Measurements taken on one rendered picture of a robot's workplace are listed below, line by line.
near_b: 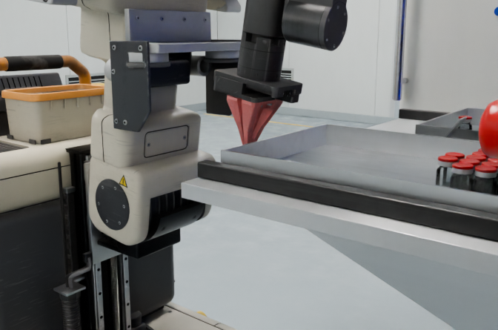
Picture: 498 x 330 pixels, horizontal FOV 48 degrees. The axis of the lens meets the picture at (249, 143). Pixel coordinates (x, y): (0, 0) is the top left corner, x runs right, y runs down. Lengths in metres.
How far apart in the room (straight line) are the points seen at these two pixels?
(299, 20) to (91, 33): 0.60
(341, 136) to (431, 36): 0.73
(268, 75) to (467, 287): 0.33
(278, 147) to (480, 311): 0.34
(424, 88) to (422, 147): 0.75
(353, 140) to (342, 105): 6.01
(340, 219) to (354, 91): 6.26
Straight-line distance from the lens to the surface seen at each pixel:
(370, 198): 0.57
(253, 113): 0.70
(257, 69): 0.69
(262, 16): 0.69
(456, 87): 1.54
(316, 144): 0.88
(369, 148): 0.87
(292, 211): 0.59
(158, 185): 1.09
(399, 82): 1.54
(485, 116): 0.39
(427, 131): 0.92
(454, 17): 1.54
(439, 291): 0.64
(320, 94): 7.03
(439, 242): 0.52
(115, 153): 1.10
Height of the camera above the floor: 1.06
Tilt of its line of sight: 11 degrees down
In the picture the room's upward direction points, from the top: straight up
